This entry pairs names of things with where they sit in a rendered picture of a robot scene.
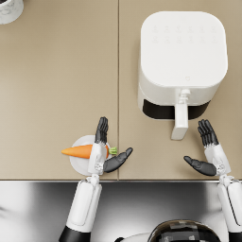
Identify air fryer drawer with handle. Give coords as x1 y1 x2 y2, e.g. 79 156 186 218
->
142 88 212 142

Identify white air fryer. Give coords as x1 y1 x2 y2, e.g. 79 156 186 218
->
137 10 229 121

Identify white patterned pot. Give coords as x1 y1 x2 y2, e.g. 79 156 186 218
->
0 0 25 26

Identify orange carrot with green top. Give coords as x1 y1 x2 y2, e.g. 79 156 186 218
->
60 144 118 160

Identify small white round plate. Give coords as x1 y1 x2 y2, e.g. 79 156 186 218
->
68 134 112 177

